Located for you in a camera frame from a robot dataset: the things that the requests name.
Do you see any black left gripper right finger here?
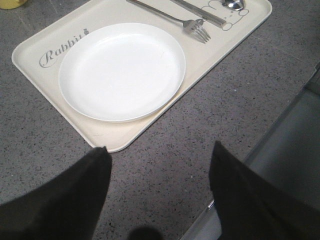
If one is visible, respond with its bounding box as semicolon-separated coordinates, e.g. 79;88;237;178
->
208;141;320;240

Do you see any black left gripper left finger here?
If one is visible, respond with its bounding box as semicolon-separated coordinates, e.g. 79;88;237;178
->
0;147;112;240

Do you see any white round plate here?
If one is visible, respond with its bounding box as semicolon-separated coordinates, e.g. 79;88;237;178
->
58;23;186;123

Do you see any silver metal fork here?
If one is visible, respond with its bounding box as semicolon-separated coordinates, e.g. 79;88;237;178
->
127;0;211;44

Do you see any silver metal spoon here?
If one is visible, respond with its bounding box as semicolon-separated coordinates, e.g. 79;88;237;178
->
221;0;245;11

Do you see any cream rabbit serving tray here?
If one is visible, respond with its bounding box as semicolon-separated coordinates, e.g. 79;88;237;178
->
12;0;272;153

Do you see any yellow enamel mug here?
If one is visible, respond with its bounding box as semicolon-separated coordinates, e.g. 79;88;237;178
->
0;0;28;10

